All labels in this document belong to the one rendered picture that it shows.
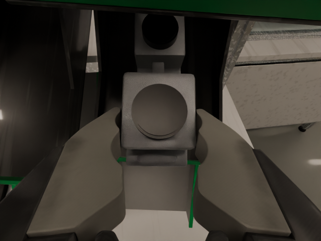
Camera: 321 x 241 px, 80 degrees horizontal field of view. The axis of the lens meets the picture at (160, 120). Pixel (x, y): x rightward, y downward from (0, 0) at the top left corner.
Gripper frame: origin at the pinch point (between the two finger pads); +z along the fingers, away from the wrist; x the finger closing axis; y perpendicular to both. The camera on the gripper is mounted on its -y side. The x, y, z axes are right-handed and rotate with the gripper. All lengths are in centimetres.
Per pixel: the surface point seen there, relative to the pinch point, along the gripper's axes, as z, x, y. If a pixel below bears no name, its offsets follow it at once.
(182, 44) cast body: 6.4, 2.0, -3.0
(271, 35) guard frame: 85, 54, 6
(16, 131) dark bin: 5.6, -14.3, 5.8
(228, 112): 47, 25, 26
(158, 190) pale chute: 12.7, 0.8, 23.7
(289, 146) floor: 111, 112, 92
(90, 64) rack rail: 12.1, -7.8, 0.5
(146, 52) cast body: 5.9, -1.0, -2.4
